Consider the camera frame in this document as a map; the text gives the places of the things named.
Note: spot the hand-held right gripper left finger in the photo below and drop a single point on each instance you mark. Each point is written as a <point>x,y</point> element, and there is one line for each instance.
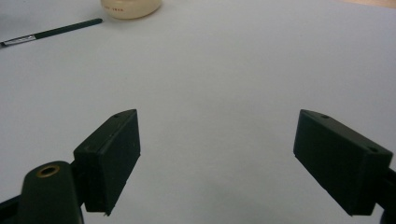
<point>109,161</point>

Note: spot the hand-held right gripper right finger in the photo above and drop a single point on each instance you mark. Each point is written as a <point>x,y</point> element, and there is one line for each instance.
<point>339,165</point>

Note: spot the cream duck-shaped container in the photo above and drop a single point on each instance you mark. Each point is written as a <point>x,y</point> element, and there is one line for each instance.
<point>130,9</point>

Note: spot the white table mat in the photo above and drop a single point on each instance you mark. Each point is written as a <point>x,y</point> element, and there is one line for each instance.
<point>211,77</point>

